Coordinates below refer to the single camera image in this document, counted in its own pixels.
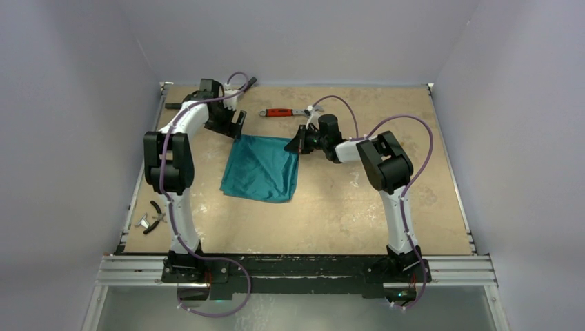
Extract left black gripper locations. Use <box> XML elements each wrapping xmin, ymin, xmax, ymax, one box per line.
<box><xmin>206</xmin><ymin>103</ymin><xmax>245</xmax><ymax>141</ymax></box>

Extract teal cloth napkin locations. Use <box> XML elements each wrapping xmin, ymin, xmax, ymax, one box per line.
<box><xmin>220</xmin><ymin>134</ymin><xmax>299</xmax><ymax>203</ymax></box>

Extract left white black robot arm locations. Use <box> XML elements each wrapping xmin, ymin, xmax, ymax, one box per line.
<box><xmin>143</xmin><ymin>79</ymin><xmax>248</xmax><ymax>282</ymax></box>

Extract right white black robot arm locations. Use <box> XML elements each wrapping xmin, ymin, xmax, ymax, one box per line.
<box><xmin>284</xmin><ymin>114</ymin><xmax>419</xmax><ymax>281</ymax></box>

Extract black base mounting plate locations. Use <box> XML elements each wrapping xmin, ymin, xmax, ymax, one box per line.
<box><xmin>161</xmin><ymin>253</ymin><xmax>431</xmax><ymax>301</ymax></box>

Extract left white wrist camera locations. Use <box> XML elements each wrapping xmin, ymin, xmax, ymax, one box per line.
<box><xmin>222</xmin><ymin>89</ymin><xmax>239</xmax><ymax>110</ymax></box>

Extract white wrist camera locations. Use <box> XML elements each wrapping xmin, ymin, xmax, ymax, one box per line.
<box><xmin>304</xmin><ymin>105</ymin><xmax>322</xmax><ymax>127</ymax></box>
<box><xmin>222</xmin><ymin>89</ymin><xmax>239</xmax><ymax>110</ymax></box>

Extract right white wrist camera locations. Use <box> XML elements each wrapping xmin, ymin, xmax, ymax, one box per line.
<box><xmin>304</xmin><ymin>105</ymin><xmax>322</xmax><ymax>127</ymax></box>

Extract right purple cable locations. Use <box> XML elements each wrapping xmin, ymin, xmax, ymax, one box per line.
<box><xmin>307</xmin><ymin>95</ymin><xmax>434</xmax><ymax>312</ymax></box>

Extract purple cable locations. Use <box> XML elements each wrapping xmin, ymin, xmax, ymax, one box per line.
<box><xmin>157</xmin><ymin>71</ymin><xmax>253</xmax><ymax>319</ymax></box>
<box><xmin>307</xmin><ymin>95</ymin><xmax>434</xmax><ymax>312</ymax></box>

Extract black foam hose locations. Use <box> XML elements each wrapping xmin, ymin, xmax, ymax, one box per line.
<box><xmin>165</xmin><ymin>77</ymin><xmax>258</xmax><ymax>110</ymax></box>

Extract red handled adjustable wrench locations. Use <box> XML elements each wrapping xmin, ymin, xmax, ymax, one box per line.
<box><xmin>258</xmin><ymin>106</ymin><xmax>324</xmax><ymax>118</ymax></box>

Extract black handled pliers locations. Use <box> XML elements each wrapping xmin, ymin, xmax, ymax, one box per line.
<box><xmin>134</xmin><ymin>200</ymin><xmax>166</xmax><ymax>235</ymax></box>

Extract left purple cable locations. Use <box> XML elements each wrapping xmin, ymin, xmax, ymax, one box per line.
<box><xmin>157</xmin><ymin>71</ymin><xmax>253</xmax><ymax>319</ymax></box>

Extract aluminium rail frame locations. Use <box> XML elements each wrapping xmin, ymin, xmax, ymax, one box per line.
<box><xmin>84</xmin><ymin>86</ymin><xmax>506</xmax><ymax>330</ymax></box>

